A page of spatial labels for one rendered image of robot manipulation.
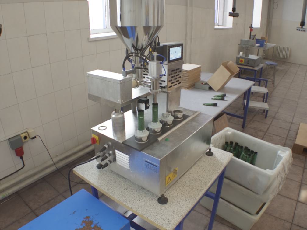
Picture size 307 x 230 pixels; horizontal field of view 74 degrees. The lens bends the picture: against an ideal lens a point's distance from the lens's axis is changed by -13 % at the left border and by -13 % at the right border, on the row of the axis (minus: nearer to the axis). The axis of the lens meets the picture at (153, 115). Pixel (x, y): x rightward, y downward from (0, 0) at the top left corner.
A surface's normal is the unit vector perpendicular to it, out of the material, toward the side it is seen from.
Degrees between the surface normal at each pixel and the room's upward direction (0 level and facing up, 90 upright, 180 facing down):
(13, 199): 0
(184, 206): 0
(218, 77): 90
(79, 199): 0
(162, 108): 90
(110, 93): 90
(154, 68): 90
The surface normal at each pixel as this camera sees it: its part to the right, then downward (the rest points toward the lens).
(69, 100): 0.79, 0.25
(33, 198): 0.00, -0.91
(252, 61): -0.62, 0.33
